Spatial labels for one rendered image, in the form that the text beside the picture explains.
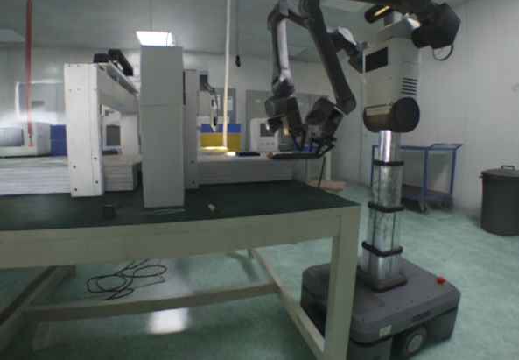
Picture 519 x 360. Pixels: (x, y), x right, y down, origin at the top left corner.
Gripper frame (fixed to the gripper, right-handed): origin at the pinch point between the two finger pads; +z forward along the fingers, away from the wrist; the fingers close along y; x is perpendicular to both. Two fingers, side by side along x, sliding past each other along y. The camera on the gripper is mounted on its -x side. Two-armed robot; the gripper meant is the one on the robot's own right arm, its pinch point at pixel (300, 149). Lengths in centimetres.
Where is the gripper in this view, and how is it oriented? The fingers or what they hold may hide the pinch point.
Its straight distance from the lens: 95.5
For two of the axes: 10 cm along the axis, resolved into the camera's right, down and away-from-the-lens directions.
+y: 1.9, 1.0, -9.8
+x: 9.5, -2.8, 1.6
